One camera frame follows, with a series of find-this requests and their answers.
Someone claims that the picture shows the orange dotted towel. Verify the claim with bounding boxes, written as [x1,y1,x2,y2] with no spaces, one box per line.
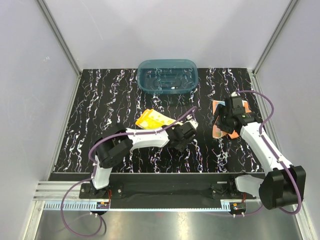
[211,99,252,140]

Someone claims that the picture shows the yellow patterned towel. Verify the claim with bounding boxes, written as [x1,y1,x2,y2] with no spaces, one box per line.
[135,109,176,130]

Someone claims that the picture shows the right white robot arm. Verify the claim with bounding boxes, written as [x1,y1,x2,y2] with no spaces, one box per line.
[212,95,306,210]

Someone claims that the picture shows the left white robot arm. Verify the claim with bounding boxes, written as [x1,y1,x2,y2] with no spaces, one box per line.
[88,119,198,198]

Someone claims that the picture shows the teal plastic basin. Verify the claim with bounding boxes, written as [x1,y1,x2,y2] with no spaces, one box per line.
[136,59,199,95]

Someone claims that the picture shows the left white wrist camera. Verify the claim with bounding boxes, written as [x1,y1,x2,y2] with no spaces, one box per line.
[186,119,199,130]

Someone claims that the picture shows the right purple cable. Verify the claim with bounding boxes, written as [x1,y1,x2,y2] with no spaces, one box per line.
[231,90,305,217]

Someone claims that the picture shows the purple cable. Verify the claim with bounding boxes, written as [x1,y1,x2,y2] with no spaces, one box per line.
[231,90,305,217]
[60,106,198,238]

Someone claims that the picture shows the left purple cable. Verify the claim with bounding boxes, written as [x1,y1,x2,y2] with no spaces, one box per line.
[60,106,198,238]

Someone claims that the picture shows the aluminium front rail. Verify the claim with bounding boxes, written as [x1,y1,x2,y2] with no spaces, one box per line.
[33,182,260,212]

